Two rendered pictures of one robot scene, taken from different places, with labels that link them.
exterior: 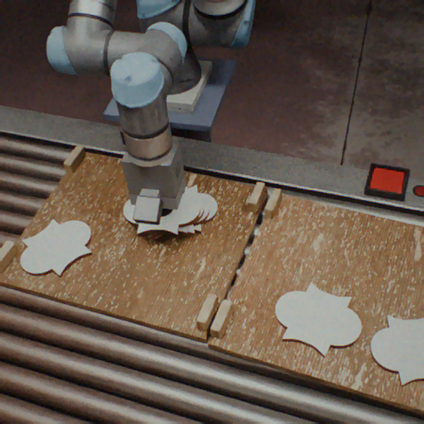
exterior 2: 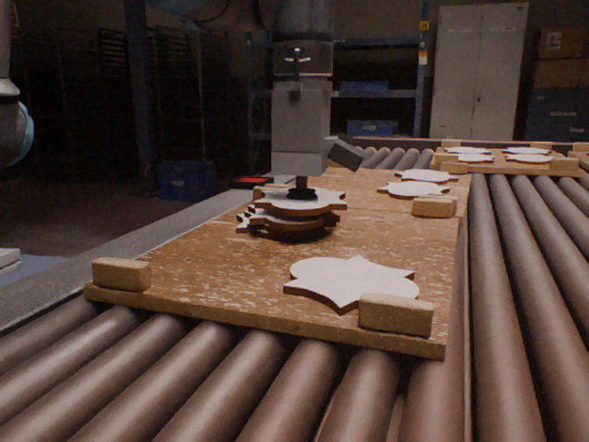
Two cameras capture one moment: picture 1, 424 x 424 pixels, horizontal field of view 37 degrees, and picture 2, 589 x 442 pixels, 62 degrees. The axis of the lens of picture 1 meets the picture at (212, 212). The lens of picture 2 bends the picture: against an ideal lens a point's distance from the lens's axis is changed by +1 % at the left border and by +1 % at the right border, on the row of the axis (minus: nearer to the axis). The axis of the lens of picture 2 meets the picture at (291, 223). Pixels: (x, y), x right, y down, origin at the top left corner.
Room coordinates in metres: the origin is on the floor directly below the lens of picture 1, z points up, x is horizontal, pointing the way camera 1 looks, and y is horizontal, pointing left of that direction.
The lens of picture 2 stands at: (0.85, 0.73, 1.13)
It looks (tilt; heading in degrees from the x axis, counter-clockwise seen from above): 15 degrees down; 265
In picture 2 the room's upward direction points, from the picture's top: straight up
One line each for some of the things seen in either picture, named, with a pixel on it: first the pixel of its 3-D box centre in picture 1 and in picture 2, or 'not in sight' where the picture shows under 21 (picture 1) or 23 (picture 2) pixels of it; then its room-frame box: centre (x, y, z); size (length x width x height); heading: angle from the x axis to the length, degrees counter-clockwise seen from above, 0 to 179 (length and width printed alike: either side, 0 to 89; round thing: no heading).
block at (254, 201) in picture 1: (257, 197); (269, 195); (0.82, -0.09, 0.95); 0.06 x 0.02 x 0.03; 156
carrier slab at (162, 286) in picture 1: (135, 233); (309, 249); (0.78, 0.15, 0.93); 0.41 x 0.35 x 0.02; 66
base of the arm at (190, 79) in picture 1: (169, 60); not in sight; (1.31, 0.07, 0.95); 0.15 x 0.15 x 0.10
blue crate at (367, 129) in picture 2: not in sight; (372, 127); (-0.47, -4.59, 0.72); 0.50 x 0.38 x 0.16; 154
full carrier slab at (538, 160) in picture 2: not in sight; (497, 154); (0.15, -0.62, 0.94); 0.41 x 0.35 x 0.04; 67
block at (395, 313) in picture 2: (3, 257); (395, 314); (0.74, 0.38, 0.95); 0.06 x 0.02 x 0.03; 156
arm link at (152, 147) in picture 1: (146, 135); (301, 62); (0.79, 0.09, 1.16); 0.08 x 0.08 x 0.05
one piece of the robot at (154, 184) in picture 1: (149, 180); (318, 126); (0.76, 0.10, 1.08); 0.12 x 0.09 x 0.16; 164
